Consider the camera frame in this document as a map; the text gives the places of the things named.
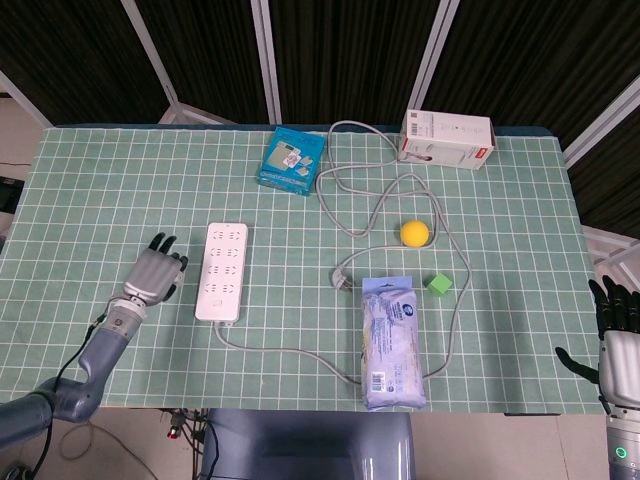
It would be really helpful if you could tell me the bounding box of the black cable bundle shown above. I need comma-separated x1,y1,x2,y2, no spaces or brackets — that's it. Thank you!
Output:
182,408,222,480

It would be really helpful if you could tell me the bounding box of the blue cardboard box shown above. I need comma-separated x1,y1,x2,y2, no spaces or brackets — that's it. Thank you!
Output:
256,126,327,198

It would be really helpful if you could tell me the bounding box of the green cube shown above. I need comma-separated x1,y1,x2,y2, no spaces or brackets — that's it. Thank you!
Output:
425,272,454,299

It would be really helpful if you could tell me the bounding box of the green grid table mat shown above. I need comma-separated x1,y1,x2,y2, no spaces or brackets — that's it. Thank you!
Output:
0,124,619,415

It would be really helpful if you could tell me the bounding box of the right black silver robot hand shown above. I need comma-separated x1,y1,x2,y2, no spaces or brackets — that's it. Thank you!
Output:
555,276,640,410

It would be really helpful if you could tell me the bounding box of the white desk lamp box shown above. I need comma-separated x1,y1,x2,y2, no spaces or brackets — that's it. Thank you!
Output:
398,109,497,172

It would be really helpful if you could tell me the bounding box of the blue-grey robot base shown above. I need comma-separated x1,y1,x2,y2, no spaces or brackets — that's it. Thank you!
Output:
199,408,416,480

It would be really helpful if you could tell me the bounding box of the dark partition panel white frame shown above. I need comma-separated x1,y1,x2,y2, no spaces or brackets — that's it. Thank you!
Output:
137,0,281,126
269,0,459,126
562,74,640,274
414,0,640,166
0,0,179,127

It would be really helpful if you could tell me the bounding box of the grey power cable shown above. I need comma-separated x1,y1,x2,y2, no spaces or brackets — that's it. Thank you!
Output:
214,119,474,386

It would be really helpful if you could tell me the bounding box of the thin grey floor cable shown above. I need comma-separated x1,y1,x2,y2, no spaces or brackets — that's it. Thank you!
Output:
59,422,151,480

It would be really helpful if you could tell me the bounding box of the yellow foam ball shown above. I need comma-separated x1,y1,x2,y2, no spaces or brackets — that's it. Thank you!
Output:
399,219,431,250

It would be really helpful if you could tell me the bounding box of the white power strip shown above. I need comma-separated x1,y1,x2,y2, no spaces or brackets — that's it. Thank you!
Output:
194,222,249,327

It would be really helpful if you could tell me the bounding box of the blue tissue pack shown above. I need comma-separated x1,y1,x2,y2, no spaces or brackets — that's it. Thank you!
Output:
360,275,429,412

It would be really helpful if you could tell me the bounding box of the black box device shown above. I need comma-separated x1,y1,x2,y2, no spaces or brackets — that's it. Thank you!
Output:
0,175,24,214

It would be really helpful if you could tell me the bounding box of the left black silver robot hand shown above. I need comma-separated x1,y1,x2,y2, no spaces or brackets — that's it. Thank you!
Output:
121,231,190,306

